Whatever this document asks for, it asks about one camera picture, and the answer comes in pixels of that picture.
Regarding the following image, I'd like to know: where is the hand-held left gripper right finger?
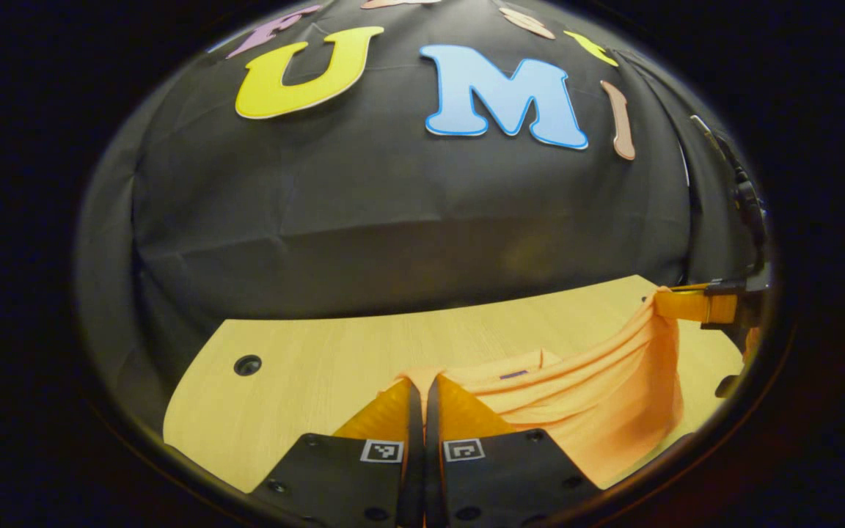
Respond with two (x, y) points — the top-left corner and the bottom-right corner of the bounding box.
(425, 372), (604, 528)

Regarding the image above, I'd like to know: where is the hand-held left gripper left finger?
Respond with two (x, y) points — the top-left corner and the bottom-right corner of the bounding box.
(246, 375), (424, 528)

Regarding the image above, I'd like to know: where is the orange T-shirt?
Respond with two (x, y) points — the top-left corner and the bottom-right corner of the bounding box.
(393, 290), (687, 490)

